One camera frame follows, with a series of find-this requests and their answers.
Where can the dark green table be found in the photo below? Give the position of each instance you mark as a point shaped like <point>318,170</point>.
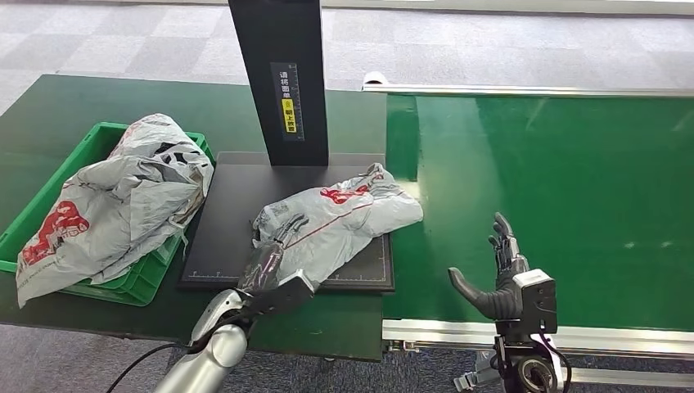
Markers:
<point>54,97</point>

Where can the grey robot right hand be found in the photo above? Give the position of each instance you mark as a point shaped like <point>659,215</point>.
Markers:
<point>501,301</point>

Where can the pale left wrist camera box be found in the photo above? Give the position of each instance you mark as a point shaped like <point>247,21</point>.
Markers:
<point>284,295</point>

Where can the wide aluminium conveyor rail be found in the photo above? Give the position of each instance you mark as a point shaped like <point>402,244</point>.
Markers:
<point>623,343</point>

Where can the green conveyor belt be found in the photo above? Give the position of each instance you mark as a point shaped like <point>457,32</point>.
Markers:
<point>569,190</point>

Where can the white conveyor roller end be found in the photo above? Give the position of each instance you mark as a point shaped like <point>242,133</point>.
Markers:
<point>374,78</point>

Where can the thin aluminium conveyor rail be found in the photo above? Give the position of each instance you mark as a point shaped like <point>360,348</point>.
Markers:
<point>515,90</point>

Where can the green plastic crate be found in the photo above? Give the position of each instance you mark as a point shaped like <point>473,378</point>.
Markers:
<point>135,282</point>

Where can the grey mailer package red print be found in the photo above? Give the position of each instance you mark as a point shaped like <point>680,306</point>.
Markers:
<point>341,222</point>

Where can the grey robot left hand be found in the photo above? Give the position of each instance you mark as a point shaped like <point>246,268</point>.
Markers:
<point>263,268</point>

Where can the black scanner base plate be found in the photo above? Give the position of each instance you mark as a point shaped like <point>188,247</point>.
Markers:
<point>233,217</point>

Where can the large crumpled grey mailer bag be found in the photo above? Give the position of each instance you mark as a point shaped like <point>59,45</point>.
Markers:
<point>130,206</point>

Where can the black yellow column label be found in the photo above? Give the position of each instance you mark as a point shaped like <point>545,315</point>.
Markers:
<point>287,108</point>

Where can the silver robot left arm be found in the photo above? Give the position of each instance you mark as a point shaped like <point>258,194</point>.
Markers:
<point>214,352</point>

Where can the grey metal conveyor bracket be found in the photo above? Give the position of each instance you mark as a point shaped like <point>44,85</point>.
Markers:
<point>469,379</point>

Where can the black scanner column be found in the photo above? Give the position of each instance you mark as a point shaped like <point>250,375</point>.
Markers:
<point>279,38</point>

